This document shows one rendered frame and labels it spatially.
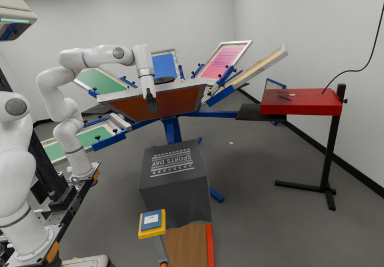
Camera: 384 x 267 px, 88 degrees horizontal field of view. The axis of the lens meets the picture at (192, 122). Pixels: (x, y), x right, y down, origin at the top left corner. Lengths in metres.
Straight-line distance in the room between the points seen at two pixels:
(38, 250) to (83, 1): 5.44
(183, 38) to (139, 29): 1.13
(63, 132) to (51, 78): 0.28
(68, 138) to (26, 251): 0.49
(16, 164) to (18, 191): 0.09
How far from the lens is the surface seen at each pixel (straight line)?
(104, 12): 5.81
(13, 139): 0.86
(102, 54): 0.92
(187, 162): 1.44
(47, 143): 2.50
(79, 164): 1.28
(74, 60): 1.03
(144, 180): 1.39
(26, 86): 6.81
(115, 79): 3.17
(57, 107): 1.16
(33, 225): 0.99
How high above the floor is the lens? 1.79
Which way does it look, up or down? 25 degrees down
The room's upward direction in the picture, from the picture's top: 9 degrees counter-clockwise
